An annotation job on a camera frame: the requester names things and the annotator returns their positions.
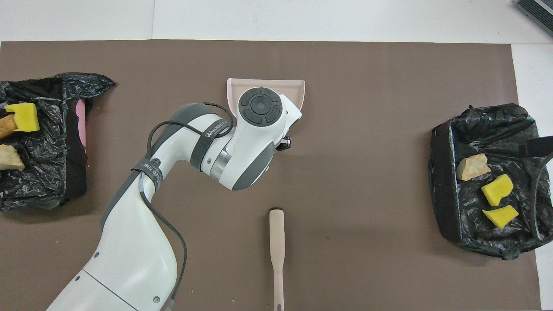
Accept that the green and yellow sponge piece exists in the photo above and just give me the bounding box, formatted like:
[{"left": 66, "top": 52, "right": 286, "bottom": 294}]
[{"left": 481, "top": 174, "right": 515, "bottom": 207}]

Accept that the tan croissant piece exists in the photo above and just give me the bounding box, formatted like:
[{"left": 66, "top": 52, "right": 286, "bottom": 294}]
[{"left": 458, "top": 154, "right": 492, "bottom": 181}]

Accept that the beige plastic dustpan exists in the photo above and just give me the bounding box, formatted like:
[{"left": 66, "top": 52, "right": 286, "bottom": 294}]
[{"left": 226, "top": 78, "right": 306, "bottom": 124}]

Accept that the yellow wedge sponge piece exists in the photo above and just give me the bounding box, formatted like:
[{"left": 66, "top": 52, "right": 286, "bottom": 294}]
[{"left": 482, "top": 205, "right": 519, "bottom": 229}]

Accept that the beige hand brush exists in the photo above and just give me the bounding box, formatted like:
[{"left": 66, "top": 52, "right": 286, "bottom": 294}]
[{"left": 269, "top": 209, "right": 286, "bottom": 311}]

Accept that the yellow sponge block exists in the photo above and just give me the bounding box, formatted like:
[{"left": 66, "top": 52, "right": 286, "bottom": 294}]
[{"left": 5, "top": 102, "right": 40, "bottom": 132}]

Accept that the pale bread slice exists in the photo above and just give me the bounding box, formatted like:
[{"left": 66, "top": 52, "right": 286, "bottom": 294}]
[{"left": 0, "top": 144, "right": 25, "bottom": 171}]

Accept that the brown bread roll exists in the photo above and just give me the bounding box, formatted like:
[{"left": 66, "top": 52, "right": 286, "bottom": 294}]
[{"left": 0, "top": 114, "right": 19, "bottom": 140}]

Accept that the black bag-lined bin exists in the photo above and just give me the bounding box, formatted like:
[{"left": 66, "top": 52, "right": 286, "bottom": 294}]
[{"left": 428, "top": 103, "right": 553, "bottom": 260}]

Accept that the pink plastic bin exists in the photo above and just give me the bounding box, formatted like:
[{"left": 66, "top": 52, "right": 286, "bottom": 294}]
[{"left": 74, "top": 98, "right": 87, "bottom": 149}]

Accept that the black trash bag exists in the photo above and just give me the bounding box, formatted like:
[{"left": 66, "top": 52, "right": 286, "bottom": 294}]
[{"left": 0, "top": 72, "right": 116, "bottom": 212}]

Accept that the brown table mat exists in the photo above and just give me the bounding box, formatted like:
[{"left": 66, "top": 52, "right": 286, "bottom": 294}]
[{"left": 0, "top": 40, "right": 541, "bottom": 311}]

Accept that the dark ribbed vent panel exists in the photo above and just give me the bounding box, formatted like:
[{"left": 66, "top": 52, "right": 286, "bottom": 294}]
[{"left": 516, "top": 0, "right": 553, "bottom": 37}]

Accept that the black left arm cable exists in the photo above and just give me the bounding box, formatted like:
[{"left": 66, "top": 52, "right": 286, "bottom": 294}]
[{"left": 139, "top": 102, "right": 235, "bottom": 305}]

